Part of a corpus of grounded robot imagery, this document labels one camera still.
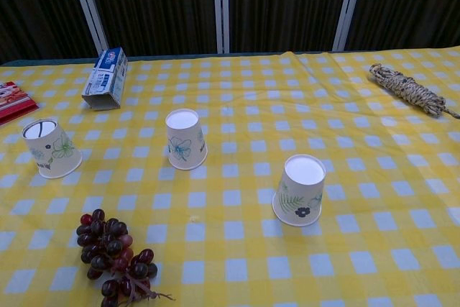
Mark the paper cup with green fern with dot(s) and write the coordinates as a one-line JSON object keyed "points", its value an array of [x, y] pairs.
{"points": [[298, 199]]}

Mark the paper cup with marked base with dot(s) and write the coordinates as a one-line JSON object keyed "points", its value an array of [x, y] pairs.
{"points": [[54, 156]]}

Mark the paper cup with blue flower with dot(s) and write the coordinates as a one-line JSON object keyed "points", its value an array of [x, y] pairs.
{"points": [[183, 149]]}

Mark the yellow white checkered tablecloth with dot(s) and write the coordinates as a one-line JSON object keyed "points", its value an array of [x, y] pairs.
{"points": [[251, 249]]}

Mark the blue white toothpaste box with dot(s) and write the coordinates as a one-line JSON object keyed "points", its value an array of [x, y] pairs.
{"points": [[104, 80]]}

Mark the black pleated partition curtain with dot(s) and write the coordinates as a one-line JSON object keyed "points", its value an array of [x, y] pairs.
{"points": [[154, 8], [32, 16], [413, 5], [287, 5]]}

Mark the dark red grape bunch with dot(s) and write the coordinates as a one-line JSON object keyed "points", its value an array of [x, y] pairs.
{"points": [[108, 246]]}

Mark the white partition frame post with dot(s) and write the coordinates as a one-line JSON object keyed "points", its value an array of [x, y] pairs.
{"points": [[86, 5], [348, 5], [221, 5]]}

